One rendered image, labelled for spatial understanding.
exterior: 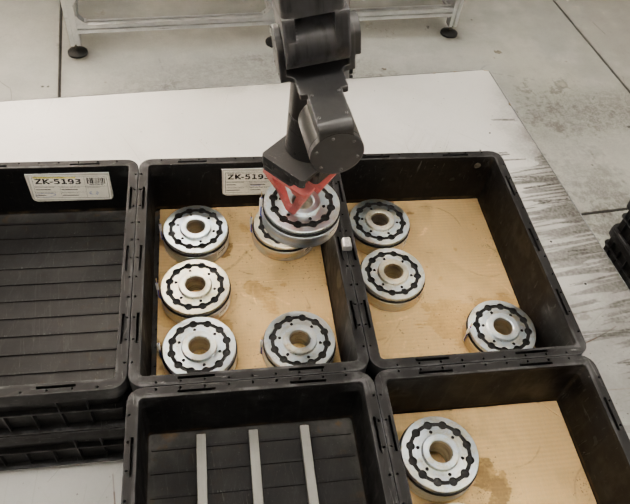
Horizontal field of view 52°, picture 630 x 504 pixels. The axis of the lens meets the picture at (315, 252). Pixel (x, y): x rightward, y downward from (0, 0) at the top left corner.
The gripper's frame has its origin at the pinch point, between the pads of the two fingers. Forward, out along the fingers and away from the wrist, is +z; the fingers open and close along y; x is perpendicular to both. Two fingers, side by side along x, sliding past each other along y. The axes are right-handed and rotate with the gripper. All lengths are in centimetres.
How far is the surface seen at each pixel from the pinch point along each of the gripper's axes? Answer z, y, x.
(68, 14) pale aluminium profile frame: 93, 81, 176
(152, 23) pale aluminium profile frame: 97, 105, 155
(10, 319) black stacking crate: 21.1, -31.6, 26.5
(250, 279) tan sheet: 21.0, -3.2, 5.8
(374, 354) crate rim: 10.3, -6.9, -18.6
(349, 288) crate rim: 10.6, -0.6, -10.0
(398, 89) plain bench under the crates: 36, 71, 24
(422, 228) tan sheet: 21.2, 24.7, -8.7
